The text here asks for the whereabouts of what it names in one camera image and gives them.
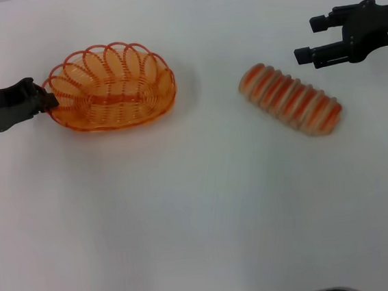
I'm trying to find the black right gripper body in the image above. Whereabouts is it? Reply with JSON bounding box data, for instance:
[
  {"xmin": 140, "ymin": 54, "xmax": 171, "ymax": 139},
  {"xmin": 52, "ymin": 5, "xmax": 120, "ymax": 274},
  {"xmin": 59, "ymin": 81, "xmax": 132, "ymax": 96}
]
[{"xmin": 330, "ymin": 0, "xmax": 388, "ymax": 66}]

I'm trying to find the orange wire woven basket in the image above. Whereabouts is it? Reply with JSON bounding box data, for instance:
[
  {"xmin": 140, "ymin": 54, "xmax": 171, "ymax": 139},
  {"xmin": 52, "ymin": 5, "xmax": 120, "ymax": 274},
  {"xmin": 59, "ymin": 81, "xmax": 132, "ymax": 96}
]
[{"xmin": 37, "ymin": 36, "xmax": 180, "ymax": 137}]

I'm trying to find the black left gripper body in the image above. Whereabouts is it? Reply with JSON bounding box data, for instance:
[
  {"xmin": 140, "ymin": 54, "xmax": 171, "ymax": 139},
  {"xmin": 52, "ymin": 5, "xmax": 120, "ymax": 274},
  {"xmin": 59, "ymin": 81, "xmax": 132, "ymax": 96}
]
[{"xmin": 0, "ymin": 75, "xmax": 47, "ymax": 134}]

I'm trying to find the striped orange sliced bread loaf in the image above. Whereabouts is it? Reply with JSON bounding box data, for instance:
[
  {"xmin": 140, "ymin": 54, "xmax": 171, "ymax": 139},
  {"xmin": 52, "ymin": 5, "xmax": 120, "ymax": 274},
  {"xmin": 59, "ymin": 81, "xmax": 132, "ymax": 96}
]
[{"xmin": 236, "ymin": 55, "xmax": 346, "ymax": 145}]

